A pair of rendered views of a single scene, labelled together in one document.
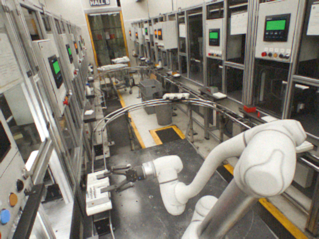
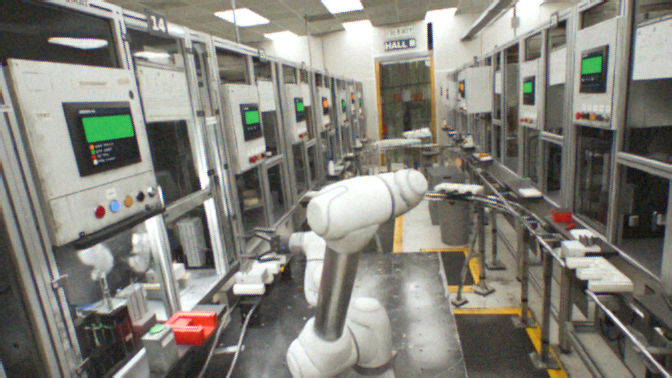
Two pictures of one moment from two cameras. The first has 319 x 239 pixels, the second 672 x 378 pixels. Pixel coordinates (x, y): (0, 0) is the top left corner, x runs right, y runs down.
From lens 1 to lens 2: 0.78 m
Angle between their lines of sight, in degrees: 26
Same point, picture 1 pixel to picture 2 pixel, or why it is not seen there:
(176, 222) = not seen: hidden behind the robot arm
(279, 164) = (332, 197)
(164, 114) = (452, 224)
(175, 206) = (312, 291)
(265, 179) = (315, 211)
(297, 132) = (401, 181)
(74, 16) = (358, 66)
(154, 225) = not seen: hidden behind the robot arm
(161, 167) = (311, 239)
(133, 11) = (454, 55)
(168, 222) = not seen: hidden behind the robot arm
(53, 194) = (209, 261)
